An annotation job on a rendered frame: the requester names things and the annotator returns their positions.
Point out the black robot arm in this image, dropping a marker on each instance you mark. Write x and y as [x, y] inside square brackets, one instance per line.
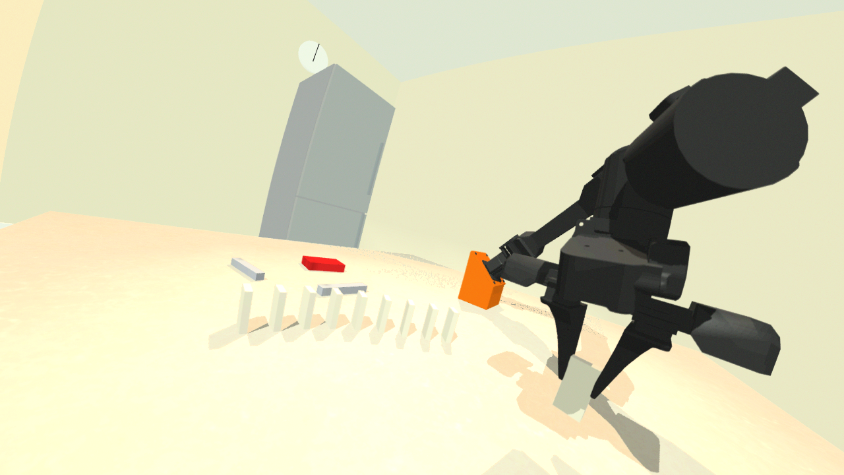
[724, 135]

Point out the cream domino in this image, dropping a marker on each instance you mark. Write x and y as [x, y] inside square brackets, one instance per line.
[334, 308]
[430, 321]
[450, 324]
[383, 313]
[408, 312]
[277, 311]
[244, 308]
[359, 309]
[307, 307]
[573, 395]

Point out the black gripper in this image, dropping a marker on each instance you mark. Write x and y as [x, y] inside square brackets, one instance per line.
[734, 338]

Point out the red rectangular block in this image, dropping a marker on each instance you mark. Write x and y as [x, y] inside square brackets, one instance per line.
[323, 264]

